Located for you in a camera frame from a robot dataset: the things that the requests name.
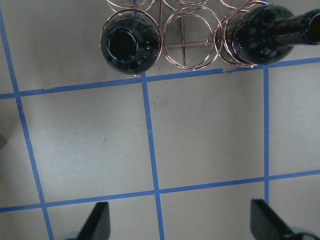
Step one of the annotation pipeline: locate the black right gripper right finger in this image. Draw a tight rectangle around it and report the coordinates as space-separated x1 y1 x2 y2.
250 199 300 240

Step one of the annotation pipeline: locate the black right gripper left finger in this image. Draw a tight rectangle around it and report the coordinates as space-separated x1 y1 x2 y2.
76 202 111 240

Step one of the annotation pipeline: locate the dark wine bottle in basket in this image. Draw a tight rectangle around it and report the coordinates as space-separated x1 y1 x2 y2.
100 8 162 75

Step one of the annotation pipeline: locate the dark wine bottle under handle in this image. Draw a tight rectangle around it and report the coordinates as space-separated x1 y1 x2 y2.
226 4 320 65

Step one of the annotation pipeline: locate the copper wire bottle basket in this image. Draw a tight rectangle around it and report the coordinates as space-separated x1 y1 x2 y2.
106 0 268 72

